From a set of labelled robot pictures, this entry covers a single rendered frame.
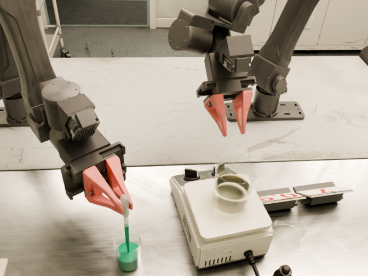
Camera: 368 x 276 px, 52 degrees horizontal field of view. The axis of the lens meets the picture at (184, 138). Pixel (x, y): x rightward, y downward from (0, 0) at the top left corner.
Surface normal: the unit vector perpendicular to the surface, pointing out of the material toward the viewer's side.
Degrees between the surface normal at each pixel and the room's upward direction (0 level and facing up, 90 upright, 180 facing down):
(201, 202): 0
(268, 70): 66
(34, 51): 73
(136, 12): 90
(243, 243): 90
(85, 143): 1
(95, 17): 90
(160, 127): 0
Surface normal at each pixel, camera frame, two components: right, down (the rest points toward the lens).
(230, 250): 0.25, 0.63
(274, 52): -0.73, 0.01
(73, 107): 0.06, -0.75
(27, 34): 0.60, 0.28
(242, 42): 0.19, -0.17
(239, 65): 0.25, 0.43
